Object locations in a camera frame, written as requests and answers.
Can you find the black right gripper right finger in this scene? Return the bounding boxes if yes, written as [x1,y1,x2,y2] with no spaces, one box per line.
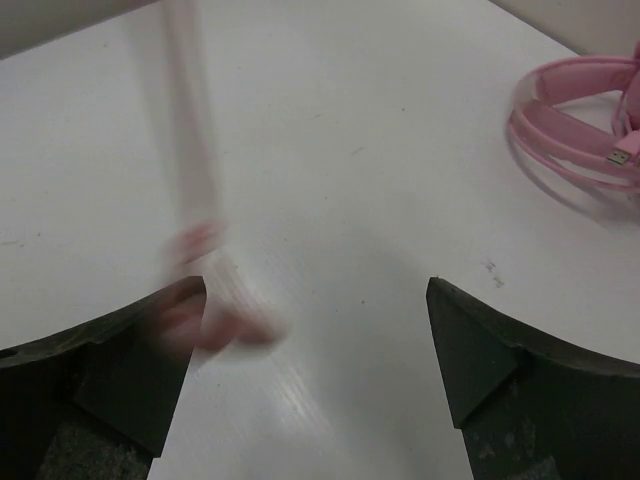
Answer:
[426,277,639,479]

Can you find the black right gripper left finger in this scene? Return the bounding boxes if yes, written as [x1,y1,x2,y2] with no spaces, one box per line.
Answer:
[1,297,189,479]

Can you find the pink headphone audio cable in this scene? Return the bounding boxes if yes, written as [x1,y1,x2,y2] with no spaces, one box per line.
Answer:
[144,0,296,351]

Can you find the pink wired headphones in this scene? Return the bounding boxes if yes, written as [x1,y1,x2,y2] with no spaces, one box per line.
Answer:
[505,54,639,224]

